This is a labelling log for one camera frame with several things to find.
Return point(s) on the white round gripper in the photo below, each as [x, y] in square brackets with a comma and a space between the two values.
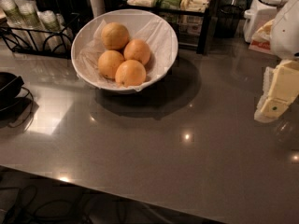
[286, 32]

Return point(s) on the orange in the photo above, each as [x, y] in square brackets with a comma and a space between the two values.
[130, 73]
[137, 49]
[115, 36]
[109, 62]

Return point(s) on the white paper bowl liner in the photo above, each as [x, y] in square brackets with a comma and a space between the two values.
[157, 34]

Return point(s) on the white bowl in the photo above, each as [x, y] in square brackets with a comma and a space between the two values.
[160, 38]

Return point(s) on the red white packet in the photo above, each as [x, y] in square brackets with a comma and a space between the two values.
[260, 40]

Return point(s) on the black mesh basket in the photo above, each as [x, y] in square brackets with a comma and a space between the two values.
[228, 20]

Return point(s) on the white appliance with jar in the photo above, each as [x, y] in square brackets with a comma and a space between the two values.
[260, 12]

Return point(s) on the green sachet pile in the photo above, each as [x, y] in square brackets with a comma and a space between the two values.
[168, 4]

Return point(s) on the white tall cylinder container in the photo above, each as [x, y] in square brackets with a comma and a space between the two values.
[96, 0]

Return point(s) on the right paper cup stack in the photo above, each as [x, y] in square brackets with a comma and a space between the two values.
[53, 25]

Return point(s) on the paper cup stack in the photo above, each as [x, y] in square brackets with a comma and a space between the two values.
[14, 20]
[33, 23]
[53, 25]

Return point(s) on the middle paper cup stack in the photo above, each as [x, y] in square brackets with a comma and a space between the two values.
[33, 23]

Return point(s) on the left paper cup stack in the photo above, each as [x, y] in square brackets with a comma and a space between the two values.
[14, 20]

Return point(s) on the black wire cup rack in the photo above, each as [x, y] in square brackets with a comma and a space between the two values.
[13, 44]

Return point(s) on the black wire stand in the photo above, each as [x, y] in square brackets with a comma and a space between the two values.
[17, 112]

